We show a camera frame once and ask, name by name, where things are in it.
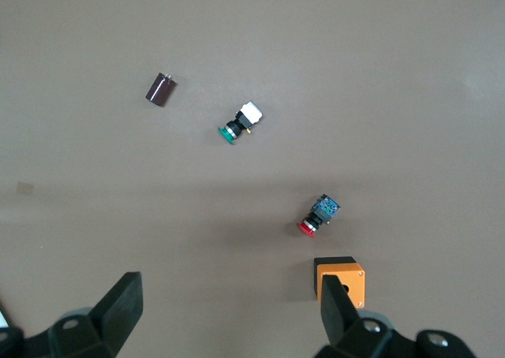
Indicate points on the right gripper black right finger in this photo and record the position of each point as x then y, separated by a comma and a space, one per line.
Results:
339, 318

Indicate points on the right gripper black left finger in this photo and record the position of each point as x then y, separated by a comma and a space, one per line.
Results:
112, 318

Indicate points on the orange button box black base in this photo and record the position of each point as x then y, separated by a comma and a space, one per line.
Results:
351, 279

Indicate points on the red mushroom push button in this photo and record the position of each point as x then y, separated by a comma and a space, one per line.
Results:
321, 214

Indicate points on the green mushroom push button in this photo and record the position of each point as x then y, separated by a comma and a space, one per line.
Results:
238, 123

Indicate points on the dark brown cylindrical capacitor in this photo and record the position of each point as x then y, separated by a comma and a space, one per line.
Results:
161, 90

